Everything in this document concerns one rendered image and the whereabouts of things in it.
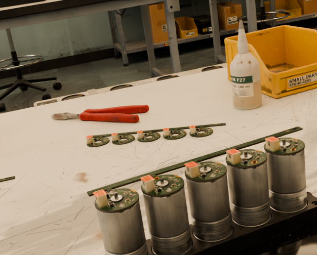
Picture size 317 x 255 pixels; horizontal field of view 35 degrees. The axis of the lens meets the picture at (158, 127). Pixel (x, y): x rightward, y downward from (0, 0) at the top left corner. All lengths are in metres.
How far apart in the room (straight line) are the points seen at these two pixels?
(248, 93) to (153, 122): 0.11
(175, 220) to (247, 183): 0.05
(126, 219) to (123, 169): 0.20
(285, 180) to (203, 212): 0.06
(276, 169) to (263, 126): 0.21
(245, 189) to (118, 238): 0.08
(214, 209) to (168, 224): 0.03
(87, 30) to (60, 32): 0.25
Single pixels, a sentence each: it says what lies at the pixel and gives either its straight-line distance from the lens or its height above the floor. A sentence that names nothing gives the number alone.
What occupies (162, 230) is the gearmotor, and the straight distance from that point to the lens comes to 0.29.
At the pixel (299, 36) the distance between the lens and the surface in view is 0.71.
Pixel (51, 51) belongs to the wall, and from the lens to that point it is 4.71.
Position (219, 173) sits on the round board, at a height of 0.81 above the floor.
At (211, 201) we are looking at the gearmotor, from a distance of 0.29.
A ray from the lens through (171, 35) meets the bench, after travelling 2.72.
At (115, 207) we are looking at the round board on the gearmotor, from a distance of 0.27.
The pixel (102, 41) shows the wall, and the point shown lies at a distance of 4.74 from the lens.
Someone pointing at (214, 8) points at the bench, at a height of 0.49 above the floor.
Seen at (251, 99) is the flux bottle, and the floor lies 0.76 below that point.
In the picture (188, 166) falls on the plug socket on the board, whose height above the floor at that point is 0.82.
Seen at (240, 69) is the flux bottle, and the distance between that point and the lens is 0.56.
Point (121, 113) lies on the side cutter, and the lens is 0.62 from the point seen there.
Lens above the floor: 0.94
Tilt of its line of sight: 20 degrees down
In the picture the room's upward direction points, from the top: 9 degrees counter-clockwise
